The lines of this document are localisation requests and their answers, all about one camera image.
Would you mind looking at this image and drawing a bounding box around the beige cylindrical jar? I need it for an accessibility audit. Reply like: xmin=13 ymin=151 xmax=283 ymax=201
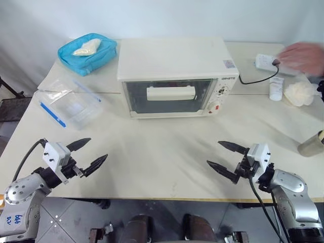
xmin=297 ymin=130 xmax=324 ymax=158

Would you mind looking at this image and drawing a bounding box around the black metal stand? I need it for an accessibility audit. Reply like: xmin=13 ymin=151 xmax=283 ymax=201
xmin=0 ymin=75 xmax=34 ymax=125

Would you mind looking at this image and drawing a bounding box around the clear container with blue clips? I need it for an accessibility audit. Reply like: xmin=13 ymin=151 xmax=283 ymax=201
xmin=33 ymin=79 xmax=103 ymax=131

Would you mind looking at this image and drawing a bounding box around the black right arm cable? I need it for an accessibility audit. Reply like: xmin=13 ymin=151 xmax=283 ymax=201
xmin=248 ymin=173 xmax=293 ymax=243

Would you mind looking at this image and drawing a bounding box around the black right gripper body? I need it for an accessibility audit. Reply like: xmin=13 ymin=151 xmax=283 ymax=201
xmin=236 ymin=154 xmax=260 ymax=179

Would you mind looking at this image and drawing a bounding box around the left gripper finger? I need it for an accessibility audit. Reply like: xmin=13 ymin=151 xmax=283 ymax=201
xmin=66 ymin=137 xmax=92 ymax=152
xmin=80 ymin=153 xmax=109 ymax=178

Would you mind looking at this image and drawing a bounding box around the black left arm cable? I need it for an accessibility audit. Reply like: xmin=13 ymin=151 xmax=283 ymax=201
xmin=12 ymin=138 xmax=48 ymax=183

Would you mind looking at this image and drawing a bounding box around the white crumpled cloth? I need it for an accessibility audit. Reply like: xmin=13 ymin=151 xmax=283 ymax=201
xmin=283 ymin=81 xmax=315 ymax=108

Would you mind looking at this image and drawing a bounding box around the white toaster oven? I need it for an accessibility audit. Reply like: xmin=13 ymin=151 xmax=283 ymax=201
xmin=116 ymin=37 xmax=239 ymax=119

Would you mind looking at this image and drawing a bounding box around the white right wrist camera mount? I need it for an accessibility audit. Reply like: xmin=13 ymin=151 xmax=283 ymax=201
xmin=246 ymin=143 xmax=272 ymax=183

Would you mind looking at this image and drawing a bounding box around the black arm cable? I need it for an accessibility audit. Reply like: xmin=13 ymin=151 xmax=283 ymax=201
xmin=12 ymin=138 xmax=48 ymax=183
xmin=248 ymin=173 xmax=293 ymax=243

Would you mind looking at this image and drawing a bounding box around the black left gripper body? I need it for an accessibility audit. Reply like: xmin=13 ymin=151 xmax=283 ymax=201
xmin=60 ymin=156 xmax=86 ymax=179

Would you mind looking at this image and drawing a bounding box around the blue fabric pouch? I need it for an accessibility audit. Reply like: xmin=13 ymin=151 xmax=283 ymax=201
xmin=57 ymin=32 xmax=118 ymax=77

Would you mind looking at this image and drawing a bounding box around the bare person hand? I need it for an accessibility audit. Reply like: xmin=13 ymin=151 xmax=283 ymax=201
xmin=276 ymin=41 xmax=324 ymax=76

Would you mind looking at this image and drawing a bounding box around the clear plastic bag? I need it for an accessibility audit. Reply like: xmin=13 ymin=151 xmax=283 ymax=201
xmin=37 ymin=77 xmax=74 ymax=94

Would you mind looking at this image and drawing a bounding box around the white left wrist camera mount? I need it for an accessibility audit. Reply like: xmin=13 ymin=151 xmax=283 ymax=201
xmin=42 ymin=142 xmax=72 ymax=184

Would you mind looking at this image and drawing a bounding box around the white cosmetic tube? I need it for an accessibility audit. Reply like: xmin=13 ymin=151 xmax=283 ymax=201
xmin=268 ymin=76 xmax=285 ymax=102

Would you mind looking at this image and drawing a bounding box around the dark rounded shape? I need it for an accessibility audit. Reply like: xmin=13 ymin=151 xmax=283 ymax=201
xmin=182 ymin=213 xmax=219 ymax=243
xmin=125 ymin=214 xmax=154 ymax=243

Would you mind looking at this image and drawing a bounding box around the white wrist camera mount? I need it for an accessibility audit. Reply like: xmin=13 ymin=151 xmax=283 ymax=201
xmin=42 ymin=142 xmax=72 ymax=184
xmin=246 ymin=143 xmax=272 ymax=183

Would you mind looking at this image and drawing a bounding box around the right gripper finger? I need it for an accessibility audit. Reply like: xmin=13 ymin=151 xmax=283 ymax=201
xmin=218 ymin=140 xmax=250 ymax=155
xmin=206 ymin=159 xmax=241 ymax=184

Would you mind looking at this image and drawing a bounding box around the white power strip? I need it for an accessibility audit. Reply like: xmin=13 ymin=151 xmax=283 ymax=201
xmin=254 ymin=53 xmax=300 ymax=77

